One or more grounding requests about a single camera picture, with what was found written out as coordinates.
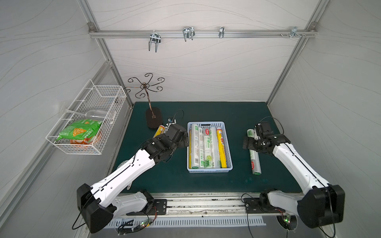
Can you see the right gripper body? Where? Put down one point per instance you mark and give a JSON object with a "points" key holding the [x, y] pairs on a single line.
{"points": [[250, 143]]}

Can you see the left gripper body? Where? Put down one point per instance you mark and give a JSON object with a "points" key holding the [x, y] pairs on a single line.
{"points": [[178, 134]]}

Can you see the yellow wrap roll chef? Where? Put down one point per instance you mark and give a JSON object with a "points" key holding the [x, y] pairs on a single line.
{"points": [[221, 148]]}

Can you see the blue plastic basket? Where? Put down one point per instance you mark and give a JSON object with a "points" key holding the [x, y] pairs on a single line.
{"points": [[226, 144]]}

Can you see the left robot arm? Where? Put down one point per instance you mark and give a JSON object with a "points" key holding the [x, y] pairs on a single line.
{"points": [[100, 203]]}

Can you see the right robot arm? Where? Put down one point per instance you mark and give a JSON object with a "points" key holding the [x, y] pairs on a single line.
{"points": [[322, 203]]}

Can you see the white green grape wrap roll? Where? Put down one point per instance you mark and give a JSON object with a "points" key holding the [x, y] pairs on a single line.
{"points": [[201, 148]]}

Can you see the orange snack bag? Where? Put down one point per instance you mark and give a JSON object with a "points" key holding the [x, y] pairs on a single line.
{"points": [[88, 141]]}

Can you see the white vent strip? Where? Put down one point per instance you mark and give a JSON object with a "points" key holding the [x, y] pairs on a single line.
{"points": [[182, 222]]}

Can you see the green snack bag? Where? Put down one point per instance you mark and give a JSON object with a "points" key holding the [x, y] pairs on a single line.
{"points": [[80, 130]]}

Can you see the metal double hook left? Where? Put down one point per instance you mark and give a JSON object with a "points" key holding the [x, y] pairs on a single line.
{"points": [[155, 39]]}

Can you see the metal double hook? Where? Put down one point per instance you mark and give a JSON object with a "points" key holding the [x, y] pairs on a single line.
{"points": [[188, 33], [155, 39]]}

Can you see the metal single hook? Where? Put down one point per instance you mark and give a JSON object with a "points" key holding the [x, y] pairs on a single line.
{"points": [[221, 32]]}

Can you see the metal double hook middle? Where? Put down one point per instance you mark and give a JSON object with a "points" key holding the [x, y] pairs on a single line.
{"points": [[188, 33]]}

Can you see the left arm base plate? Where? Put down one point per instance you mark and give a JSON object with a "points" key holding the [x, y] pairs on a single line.
{"points": [[155, 207]]}

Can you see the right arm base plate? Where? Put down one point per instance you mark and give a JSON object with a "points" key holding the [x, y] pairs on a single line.
{"points": [[252, 206]]}

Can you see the white wire wall basket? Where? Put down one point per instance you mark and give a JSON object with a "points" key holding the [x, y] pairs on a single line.
{"points": [[95, 102]]}

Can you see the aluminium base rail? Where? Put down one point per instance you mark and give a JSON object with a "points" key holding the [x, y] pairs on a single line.
{"points": [[183, 204]]}

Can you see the aluminium top rail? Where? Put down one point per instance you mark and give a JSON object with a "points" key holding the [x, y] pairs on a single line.
{"points": [[205, 34]]}

